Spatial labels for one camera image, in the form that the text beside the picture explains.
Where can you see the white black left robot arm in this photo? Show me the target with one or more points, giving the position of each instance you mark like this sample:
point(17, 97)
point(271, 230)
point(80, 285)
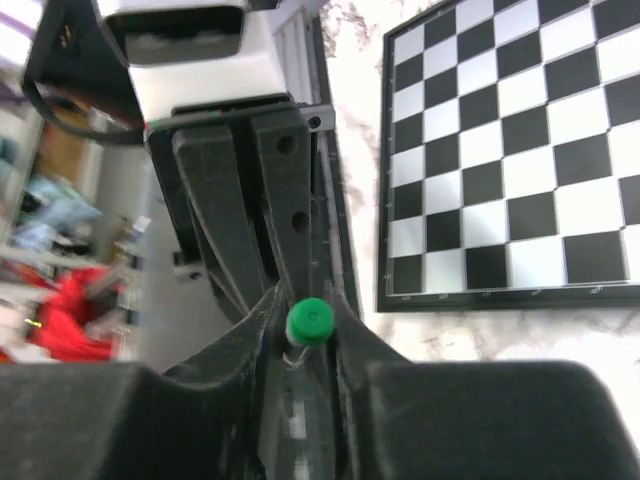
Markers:
point(199, 85)

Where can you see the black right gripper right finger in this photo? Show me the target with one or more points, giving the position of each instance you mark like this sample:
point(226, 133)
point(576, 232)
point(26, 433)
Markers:
point(397, 419)

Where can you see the white green whiteboard marker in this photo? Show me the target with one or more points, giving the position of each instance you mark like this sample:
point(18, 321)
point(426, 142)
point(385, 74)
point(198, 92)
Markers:
point(306, 413)

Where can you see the black white chessboard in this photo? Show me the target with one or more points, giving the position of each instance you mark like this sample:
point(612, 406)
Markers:
point(509, 171)

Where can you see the aluminium frame rail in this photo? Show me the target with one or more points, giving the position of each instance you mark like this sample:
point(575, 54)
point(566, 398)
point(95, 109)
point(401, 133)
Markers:
point(292, 36)

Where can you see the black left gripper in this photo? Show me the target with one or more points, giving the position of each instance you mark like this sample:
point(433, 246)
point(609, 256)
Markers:
point(237, 180)

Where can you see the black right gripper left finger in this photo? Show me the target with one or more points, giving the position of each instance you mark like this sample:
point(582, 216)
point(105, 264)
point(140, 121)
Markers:
point(213, 417)

